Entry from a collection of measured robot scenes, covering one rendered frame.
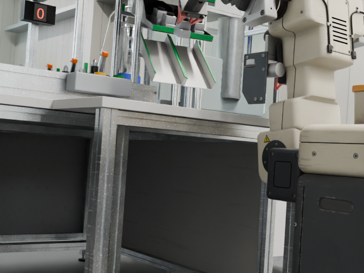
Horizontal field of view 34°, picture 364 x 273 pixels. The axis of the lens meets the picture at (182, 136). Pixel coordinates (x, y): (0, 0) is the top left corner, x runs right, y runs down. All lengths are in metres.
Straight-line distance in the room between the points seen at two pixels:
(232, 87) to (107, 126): 1.80
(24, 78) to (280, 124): 0.81
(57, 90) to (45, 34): 8.25
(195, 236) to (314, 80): 1.32
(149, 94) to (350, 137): 0.95
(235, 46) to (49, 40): 6.86
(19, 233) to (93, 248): 2.12
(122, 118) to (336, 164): 0.62
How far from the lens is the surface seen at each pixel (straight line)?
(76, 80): 1.95
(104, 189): 1.67
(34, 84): 1.96
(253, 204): 2.58
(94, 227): 1.67
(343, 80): 5.27
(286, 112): 1.77
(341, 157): 1.43
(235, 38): 3.43
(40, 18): 2.30
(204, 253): 2.85
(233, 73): 3.39
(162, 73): 2.34
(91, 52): 8.18
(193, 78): 2.43
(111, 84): 2.00
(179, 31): 2.23
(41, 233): 3.83
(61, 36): 9.67
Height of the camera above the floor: 0.71
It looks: 2 degrees up
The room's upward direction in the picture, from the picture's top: 4 degrees clockwise
